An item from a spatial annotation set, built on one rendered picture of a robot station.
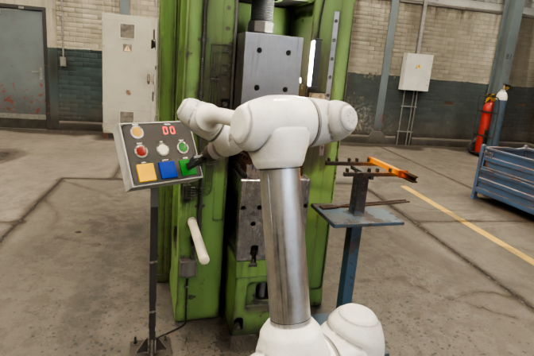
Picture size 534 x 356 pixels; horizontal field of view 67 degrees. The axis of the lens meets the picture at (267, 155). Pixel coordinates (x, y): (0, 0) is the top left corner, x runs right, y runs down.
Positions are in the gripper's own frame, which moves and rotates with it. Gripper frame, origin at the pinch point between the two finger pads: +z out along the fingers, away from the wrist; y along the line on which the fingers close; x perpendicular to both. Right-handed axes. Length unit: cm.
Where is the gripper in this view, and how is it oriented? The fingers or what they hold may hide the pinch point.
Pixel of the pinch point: (191, 164)
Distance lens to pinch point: 181.9
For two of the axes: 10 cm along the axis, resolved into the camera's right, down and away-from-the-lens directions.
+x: -2.7, -9.5, 1.6
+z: -6.2, 3.0, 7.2
